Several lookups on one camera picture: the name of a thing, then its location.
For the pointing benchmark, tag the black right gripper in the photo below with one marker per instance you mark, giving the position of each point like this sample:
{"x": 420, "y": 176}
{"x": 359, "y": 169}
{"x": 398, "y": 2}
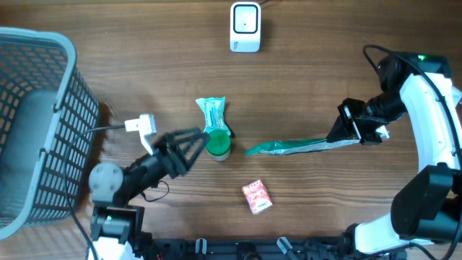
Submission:
{"x": 348, "y": 119}

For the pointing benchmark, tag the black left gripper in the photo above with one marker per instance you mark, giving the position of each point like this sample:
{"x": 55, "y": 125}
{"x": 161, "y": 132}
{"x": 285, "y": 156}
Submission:
{"x": 177, "y": 165}

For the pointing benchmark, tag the green lid jar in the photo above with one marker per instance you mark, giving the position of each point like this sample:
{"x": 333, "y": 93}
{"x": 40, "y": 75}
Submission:
{"x": 219, "y": 145}

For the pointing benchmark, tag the light blue packet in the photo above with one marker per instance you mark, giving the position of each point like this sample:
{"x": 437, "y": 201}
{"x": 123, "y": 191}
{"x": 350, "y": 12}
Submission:
{"x": 213, "y": 109}

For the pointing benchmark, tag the green 3M gloves packet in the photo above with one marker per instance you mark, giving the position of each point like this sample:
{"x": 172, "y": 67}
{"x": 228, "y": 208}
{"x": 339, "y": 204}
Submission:
{"x": 294, "y": 146}

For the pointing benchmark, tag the red orange small carton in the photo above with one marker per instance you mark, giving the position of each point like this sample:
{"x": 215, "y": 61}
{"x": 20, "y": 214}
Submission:
{"x": 257, "y": 197}

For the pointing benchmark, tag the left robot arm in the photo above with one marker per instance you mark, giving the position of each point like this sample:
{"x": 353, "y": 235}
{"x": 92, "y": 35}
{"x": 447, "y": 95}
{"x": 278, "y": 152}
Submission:
{"x": 115, "y": 231}

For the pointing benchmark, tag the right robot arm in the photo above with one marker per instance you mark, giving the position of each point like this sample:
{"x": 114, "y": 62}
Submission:
{"x": 428, "y": 209}

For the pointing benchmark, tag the white barcode scanner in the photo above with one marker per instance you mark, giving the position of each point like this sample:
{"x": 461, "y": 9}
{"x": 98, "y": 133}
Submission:
{"x": 245, "y": 27}

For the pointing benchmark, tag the grey plastic mesh basket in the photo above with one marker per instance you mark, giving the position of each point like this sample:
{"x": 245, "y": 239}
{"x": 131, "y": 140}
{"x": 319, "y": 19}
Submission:
{"x": 48, "y": 113}

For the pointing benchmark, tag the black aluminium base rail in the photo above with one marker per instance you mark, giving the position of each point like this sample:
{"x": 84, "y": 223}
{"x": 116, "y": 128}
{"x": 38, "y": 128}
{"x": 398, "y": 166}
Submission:
{"x": 322, "y": 248}

